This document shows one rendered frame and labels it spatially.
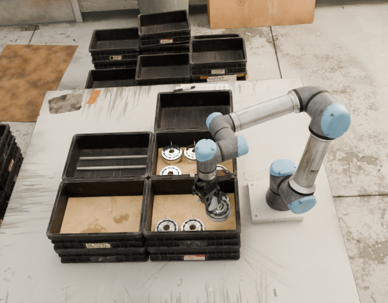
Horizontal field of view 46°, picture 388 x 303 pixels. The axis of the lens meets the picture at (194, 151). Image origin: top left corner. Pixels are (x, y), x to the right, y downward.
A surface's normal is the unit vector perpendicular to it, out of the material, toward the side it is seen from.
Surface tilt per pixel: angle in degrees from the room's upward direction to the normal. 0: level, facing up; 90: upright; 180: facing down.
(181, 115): 0
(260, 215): 4
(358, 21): 0
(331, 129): 79
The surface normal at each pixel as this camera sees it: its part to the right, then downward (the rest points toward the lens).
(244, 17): -0.01, 0.47
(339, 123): 0.35, 0.52
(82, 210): -0.07, -0.69
